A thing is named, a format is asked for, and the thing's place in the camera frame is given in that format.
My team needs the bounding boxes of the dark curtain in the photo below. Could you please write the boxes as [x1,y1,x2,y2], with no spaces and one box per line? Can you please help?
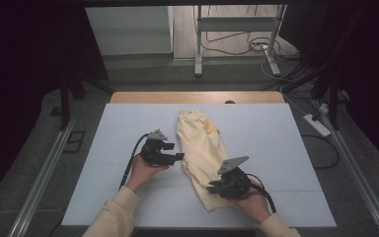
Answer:
[277,0,379,176]
[0,0,110,211]

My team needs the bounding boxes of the tangle of black floor cables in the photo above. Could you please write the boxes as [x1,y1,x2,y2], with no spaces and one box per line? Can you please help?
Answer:
[200,31,300,63]

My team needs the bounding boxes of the person's right hand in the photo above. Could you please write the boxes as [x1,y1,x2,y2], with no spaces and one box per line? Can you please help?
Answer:
[231,180,272,225]

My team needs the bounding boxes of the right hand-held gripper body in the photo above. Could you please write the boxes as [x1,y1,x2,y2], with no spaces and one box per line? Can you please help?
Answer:
[216,156,254,200]

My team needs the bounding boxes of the cream baby pants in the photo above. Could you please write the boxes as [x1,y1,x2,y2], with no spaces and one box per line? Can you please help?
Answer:
[176,109,235,212]

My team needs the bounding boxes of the white power strip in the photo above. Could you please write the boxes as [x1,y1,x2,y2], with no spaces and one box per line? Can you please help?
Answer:
[303,113,333,138]

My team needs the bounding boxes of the white metal stand frame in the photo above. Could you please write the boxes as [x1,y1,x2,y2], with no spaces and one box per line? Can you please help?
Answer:
[193,4,289,78]

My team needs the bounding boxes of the right hand-held gripper cable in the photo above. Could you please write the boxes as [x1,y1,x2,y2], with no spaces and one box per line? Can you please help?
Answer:
[246,173,277,214]

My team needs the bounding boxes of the white floor cable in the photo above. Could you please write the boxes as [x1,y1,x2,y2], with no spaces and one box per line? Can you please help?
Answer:
[261,55,310,117]

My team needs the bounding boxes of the hand-held gripper cable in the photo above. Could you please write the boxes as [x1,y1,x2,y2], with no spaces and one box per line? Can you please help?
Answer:
[246,173,277,214]
[118,132,151,192]

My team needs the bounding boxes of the aluminium floor rail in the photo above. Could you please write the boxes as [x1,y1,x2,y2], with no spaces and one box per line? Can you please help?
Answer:
[322,115,379,237]
[8,118,77,237]

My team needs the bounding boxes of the person's left hand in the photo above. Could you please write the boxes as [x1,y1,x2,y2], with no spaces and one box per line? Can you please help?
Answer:
[125,154,171,194]

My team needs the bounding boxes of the light blue table mat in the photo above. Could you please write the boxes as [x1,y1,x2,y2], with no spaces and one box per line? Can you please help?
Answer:
[61,103,338,229]

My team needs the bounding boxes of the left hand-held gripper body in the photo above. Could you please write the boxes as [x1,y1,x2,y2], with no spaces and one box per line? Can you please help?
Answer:
[140,128,177,167]

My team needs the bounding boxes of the black metal stand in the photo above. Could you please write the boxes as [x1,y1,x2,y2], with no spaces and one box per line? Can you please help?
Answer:
[58,65,114,131]
[280,62,349,131]

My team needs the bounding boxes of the black looped floor cable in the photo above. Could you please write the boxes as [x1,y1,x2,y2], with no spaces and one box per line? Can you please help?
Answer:
[300,133,341,171]

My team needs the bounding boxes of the left hand-held gripper cable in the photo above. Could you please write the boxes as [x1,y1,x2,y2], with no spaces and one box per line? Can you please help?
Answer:
[118,132,151,192]

